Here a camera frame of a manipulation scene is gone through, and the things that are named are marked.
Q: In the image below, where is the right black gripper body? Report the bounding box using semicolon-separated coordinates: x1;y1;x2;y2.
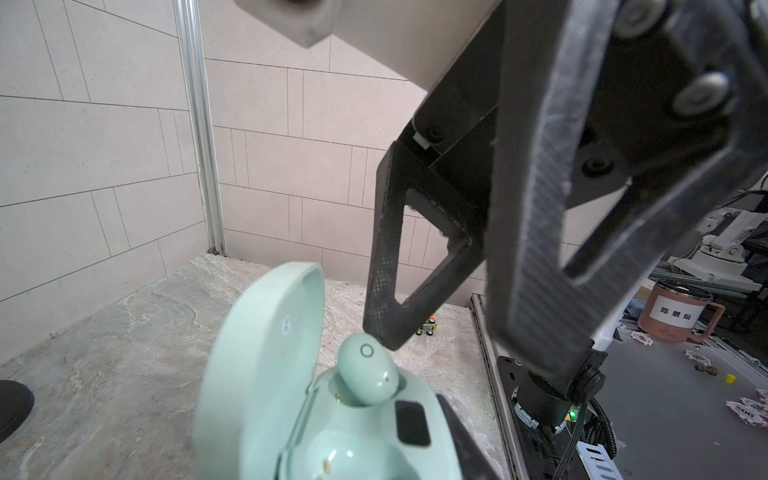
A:
412;1;506;210

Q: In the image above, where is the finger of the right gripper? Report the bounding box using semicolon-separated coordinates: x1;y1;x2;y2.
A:
363;141;486;351
486;1;767;377

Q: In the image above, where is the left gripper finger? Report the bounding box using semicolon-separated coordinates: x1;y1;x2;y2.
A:
437;394;501;480

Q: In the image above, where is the green earbud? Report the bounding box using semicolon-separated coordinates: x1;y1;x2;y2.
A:
337;333;399;406

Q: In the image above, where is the green earbud charging case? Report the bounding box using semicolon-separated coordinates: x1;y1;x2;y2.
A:
193;262;461;479

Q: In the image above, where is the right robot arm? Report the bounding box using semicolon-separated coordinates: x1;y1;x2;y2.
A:
363;1;767;479

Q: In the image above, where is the green orange toy car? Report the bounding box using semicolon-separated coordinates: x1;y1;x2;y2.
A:
416;316;437;336

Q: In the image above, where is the pink labelled container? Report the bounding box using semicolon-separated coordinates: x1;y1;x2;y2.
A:
638;280;726;344

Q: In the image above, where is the black microphone stand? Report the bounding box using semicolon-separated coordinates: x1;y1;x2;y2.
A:
0;380;35;442

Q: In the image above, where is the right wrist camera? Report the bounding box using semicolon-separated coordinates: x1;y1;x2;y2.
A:
236;0;499;89

